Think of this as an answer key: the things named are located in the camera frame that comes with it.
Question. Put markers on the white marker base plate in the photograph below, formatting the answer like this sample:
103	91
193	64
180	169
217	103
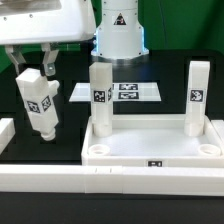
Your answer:
125	92

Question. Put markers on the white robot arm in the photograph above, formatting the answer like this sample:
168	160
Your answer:
119	36

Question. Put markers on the white desk top tray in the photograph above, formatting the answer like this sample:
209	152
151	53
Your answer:
155	141

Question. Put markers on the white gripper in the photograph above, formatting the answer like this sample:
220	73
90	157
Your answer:
43	21

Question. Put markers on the white left obstacle block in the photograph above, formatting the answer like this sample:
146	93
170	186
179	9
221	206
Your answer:
7	132

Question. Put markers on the white front obstacle bar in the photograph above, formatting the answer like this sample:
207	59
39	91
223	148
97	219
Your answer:
112	179

